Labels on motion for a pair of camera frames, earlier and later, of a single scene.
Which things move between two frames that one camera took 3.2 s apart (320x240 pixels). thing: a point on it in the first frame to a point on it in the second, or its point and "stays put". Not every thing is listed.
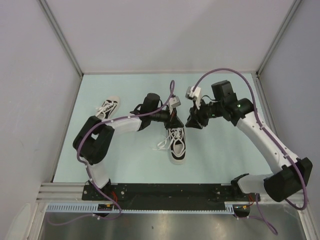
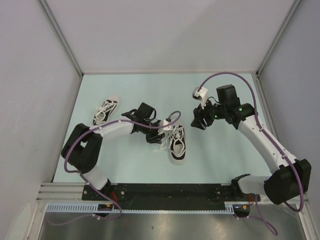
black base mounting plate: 166,196 stays put
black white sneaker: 108,108 stays put
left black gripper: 172,120 to 155,138
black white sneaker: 176,142 stays put
